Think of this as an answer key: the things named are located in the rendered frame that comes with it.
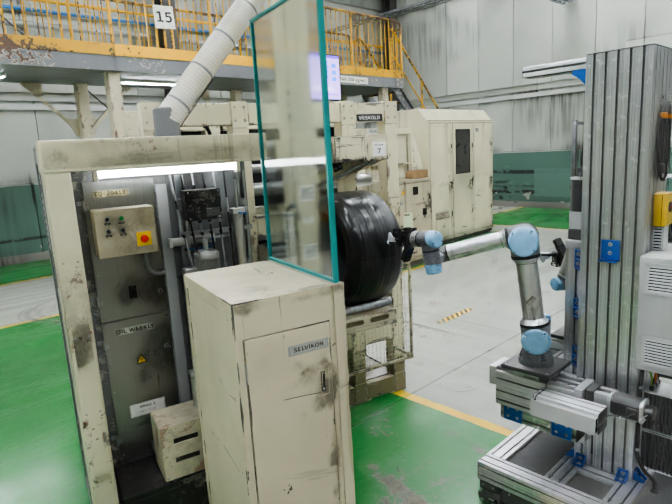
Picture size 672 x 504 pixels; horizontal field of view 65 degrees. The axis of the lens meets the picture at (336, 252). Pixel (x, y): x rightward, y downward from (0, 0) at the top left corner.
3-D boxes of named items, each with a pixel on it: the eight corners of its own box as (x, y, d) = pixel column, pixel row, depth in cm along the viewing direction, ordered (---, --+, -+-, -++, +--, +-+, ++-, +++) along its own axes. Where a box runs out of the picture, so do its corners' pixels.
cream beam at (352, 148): (296, 166, 281) (294, 137, 278) (276, 166, 302) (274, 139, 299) (389, 159, 310) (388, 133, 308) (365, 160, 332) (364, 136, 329)
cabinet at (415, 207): (396, 272, 738) (392, 182, 715) (365, 267, 780) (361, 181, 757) (435, 260, 799) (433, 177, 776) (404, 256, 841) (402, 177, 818)
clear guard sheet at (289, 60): (334, 283, 177) (316, -24, 160) (268, 259, 224) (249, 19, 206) (339, 282, 178) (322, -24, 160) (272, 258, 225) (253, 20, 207)
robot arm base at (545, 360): (560, 360, 240) (560, 339, 238) (544, 371, 230) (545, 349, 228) (528, 352, 251) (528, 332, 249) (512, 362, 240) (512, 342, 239)
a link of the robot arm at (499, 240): (535, 216, 233) (428, 243, 252) (535, 219, 223) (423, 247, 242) (542, 241, 234) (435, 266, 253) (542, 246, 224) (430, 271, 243)
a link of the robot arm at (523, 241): (552, 344, 230) (537, 220, 223) (553, 357, 216) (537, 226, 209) (523, 345, 235) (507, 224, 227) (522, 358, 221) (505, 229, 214)
